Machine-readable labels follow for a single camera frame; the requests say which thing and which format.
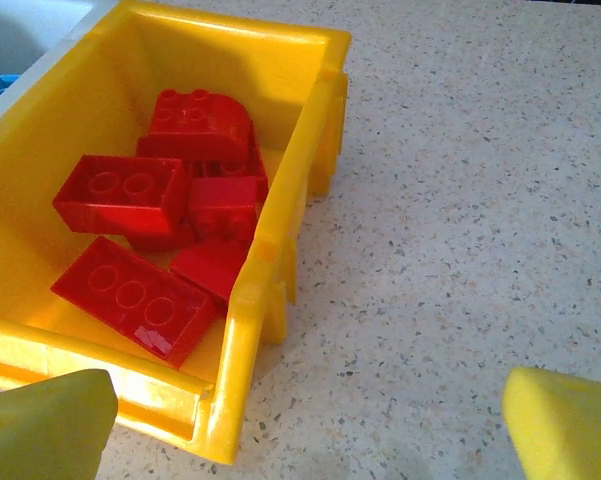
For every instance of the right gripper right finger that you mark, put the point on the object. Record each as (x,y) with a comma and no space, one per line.
(570,430)

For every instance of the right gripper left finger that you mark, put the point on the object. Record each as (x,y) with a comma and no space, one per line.
(40,430)

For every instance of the long red lego brick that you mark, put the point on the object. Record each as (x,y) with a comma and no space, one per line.
(135,300)

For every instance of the red sloped lego brick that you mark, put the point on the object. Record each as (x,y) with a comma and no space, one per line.
(210,267)

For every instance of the small red lego brick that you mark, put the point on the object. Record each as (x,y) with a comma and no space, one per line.
(222,205)

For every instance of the red curved lego brick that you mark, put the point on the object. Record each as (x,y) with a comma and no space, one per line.
(205,122)

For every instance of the yellow plastic bin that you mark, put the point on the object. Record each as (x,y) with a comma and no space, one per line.
(105,75)

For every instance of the white plastic bin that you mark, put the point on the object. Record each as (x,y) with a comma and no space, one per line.
(40,30)

